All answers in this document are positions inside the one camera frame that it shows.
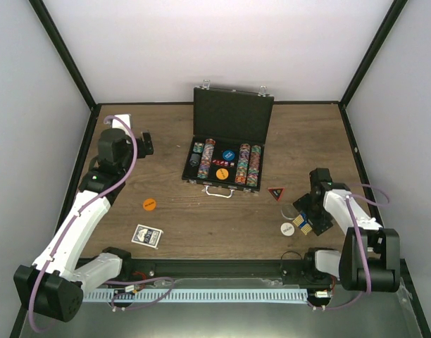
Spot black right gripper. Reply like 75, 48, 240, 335
294, 194, 333, 236

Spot blue yellow card deck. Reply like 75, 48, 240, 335
292, 212, 313, 235

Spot orange round button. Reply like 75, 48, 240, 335
215, 168, 229, 180
142, 198, 157, 211

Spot blue small blind button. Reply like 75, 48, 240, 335
223, 150, 235, 161

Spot black poker chip case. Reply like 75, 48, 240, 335
182, 80, 275, 198

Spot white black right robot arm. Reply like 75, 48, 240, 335
293, 168, 400, 293

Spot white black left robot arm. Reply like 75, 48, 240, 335
13, 114, 153, 332

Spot white dealer button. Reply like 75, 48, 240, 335
280, 223, 295, 237

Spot clear round plastic disc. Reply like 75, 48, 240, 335
281, 204, 299, 220

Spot black round cup in case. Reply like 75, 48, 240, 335
189, 153, 201, 167

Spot short poker chip stack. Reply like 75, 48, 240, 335
192, 142, 205, 154

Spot red black triangular token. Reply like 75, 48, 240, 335
268, 187, 285, 202

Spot tall poker chip row left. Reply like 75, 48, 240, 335
197, 139, 216, 179

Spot red dice row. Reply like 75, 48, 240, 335
212, 160, 235, 168

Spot blue white card deck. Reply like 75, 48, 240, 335
131, 224, 163, 249

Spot poker chip row right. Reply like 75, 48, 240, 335
246, 145, 261, 187

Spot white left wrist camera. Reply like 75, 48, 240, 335
111, 114, 132, 129

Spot black front mounting rail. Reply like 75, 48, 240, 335
77, 258, 408, 286

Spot light blue slotted cable duct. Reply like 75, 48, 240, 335
83, 289, 308, 304

